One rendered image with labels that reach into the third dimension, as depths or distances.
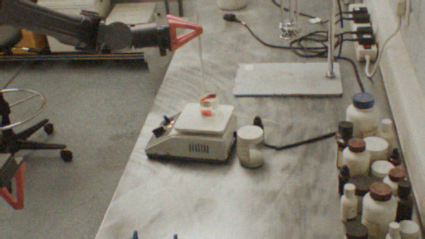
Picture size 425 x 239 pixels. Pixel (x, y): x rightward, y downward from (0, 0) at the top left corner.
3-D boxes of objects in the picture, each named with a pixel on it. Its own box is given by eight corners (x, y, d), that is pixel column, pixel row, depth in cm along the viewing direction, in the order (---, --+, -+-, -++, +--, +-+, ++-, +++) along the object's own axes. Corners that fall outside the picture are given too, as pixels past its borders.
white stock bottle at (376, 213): (388, 222, 118) (392, 177, 112) (398, 243, 113) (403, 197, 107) (357, 225, 118) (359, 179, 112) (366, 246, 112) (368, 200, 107)
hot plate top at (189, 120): (172, 130, 138) (172, 127, 138) (188, 105, 148) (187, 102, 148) (222, 134, 135) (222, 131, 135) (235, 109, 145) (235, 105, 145)
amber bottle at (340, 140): (332, 162, 137) (333, 120, 131) (350, 158, 137) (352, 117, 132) (339, 173, 133) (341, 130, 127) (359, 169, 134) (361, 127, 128)
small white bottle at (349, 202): (336, 220, 119) (338, 187, 115) (345, 212, 121) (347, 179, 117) (350, 226, 117) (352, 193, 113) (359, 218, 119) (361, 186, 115)
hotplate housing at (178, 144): (144, 158, 144) (140, 129, 140) (162, 129, 155) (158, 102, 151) (235, 166, 138) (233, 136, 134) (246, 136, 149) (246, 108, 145)
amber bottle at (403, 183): (407, 232, 115) (412, 192, 110) (387, 226, 117) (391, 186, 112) (413, 221, 118) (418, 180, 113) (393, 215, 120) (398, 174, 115)
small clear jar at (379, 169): (370, 179, 130) (372, 159, 127) (393, 182, 129) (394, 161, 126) (368, 192, 126) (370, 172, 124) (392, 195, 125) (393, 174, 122)
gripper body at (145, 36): (162, 12, 134) (129, 15, 133) (166, 27, 125) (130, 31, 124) (165, 38, 137) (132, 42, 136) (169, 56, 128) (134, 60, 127)
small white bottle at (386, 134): (383, 159, 136) (386, 126, 132) (373, 153, 139) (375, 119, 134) (394, 154, 137) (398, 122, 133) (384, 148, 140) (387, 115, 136)
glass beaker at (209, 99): (225, 112, 143) (223, 81, 139) (215, 123, 139) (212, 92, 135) (203, 108, 146) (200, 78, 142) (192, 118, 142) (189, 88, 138)
